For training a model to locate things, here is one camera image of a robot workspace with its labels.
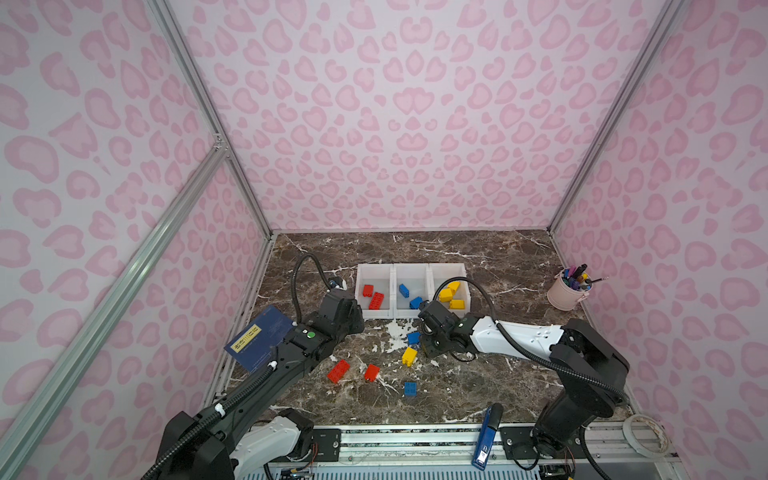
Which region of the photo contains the long red lego brick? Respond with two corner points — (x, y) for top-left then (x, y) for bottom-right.
(327, 360), (350, 384)

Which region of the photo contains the white bin right compartment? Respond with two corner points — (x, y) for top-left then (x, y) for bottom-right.
(427, 263), (471, 317)

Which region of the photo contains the white tape roll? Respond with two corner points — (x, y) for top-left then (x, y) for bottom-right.
(622, 414), (672, 460)

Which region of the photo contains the white bin left compartment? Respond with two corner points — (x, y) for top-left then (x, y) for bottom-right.
(355, 264), (395, 320)

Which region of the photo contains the white bin middle compartment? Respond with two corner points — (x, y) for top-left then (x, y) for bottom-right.
(394, 263), (429, 319)

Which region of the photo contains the dark blue notebook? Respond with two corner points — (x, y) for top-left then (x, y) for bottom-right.
(225, 305), (294, 373)

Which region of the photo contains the blue stapler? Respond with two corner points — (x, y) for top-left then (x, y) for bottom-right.
(471, 403), (504, 471)

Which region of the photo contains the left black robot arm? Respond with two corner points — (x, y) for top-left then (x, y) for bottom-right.
(143, 253), (364, 479)

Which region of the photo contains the white bin compartment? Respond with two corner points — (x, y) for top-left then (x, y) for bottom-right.
(394, 263), (429, 319)
(427, 263), (471, 317)
(355, 264), (395, 320)

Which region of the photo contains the pink pen cup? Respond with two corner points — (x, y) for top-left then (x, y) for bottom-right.
(546, 264), (606, 311)

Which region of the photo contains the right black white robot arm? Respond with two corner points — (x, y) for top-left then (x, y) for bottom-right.
(418, 287), (630, 458)

